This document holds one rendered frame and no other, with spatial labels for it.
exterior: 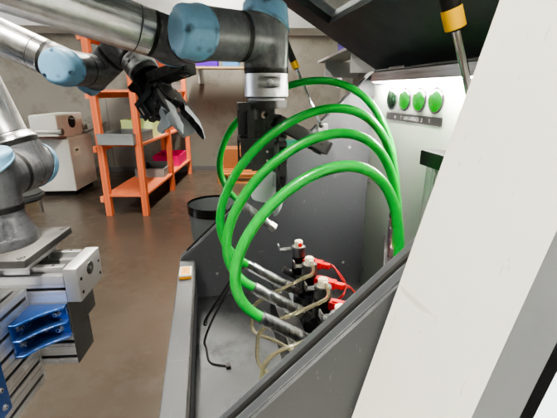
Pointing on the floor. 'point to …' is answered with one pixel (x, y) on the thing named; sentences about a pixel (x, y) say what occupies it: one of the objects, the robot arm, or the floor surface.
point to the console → (477, 230)
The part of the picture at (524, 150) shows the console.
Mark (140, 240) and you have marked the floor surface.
